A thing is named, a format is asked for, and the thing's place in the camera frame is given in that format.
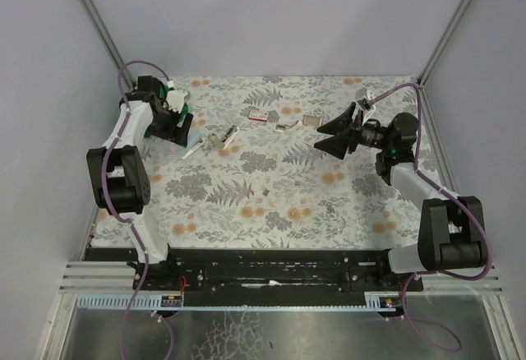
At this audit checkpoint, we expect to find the light blue stapler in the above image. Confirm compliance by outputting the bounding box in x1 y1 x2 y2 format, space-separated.
178 132 205 159

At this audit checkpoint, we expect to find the floral table mat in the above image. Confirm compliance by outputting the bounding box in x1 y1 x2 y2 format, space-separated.
144 76 420 249

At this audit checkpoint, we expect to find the olive green stapler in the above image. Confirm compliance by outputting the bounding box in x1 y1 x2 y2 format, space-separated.
207 125 240 150

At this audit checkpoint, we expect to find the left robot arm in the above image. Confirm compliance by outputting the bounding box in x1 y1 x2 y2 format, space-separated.
86 76 193 264

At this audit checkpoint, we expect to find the green cloth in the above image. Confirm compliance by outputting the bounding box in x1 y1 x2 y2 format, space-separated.
145 83 192 142

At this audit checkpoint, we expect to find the staple strip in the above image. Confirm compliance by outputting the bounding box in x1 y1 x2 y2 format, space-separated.
302 114 323 127

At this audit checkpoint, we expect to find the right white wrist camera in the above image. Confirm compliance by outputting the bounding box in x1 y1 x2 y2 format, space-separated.
355 87 376 122

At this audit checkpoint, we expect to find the red staple box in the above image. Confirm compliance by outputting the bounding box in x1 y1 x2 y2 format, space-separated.
248 110 270 122

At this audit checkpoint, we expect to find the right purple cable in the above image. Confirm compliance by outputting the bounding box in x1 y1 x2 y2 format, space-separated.
367 83 494 353

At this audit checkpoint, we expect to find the small white stapler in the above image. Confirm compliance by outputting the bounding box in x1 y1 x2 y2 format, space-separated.
275 121 302 133

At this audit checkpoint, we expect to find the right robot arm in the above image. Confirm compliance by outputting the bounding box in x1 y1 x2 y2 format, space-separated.
314 104 489 274

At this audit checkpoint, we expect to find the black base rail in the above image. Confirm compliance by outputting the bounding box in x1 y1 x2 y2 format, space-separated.
84 247 423 308

